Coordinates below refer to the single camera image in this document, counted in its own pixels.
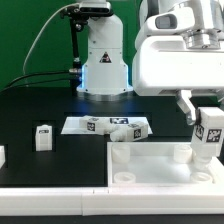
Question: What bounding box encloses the black cable lower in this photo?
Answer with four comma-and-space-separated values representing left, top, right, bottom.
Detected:
0, 78, 73, 94

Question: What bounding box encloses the black cable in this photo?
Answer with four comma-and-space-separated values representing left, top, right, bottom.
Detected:
0, 78, 73, 94
4, 70, 73, 89

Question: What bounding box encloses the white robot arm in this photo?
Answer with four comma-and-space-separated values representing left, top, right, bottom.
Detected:
78, 0, 224, 125

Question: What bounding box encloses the grey camera on stand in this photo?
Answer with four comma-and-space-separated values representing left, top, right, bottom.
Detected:
61, 0, 113, 17

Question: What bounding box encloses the white left fence stub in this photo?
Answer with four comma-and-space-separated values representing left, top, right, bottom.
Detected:
0, 146, 6, 169

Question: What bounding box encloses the black camera stand pole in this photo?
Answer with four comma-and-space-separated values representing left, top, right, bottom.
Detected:
70, 19, 81, 91

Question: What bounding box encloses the white square table top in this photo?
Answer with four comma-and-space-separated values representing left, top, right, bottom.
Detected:
107, 142, 217, 186

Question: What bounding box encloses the black cable upper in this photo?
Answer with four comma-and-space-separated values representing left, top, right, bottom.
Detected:
4, 70, 73, 89

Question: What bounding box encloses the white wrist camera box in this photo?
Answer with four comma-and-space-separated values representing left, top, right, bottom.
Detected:
134, 6, 196, 51

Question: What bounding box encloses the white base sheet with tag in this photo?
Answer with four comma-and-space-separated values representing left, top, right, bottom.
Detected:
61, 115, 148, 135

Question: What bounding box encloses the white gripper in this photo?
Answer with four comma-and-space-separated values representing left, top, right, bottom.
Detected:
132, 36, 224, 125

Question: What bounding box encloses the white fence bar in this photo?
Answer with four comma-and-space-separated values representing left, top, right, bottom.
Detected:
0, 185, 224, 216
208, 157, 224, 185

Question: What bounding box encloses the white right fence bar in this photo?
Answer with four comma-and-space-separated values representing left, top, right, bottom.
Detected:
208, 157, 224, 185

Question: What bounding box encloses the grey camera cable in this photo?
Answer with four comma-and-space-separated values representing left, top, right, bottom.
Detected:
21, 2, 81, 88

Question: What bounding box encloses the white front fence bar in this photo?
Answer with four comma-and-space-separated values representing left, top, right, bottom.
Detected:
0, 185, 224, 216

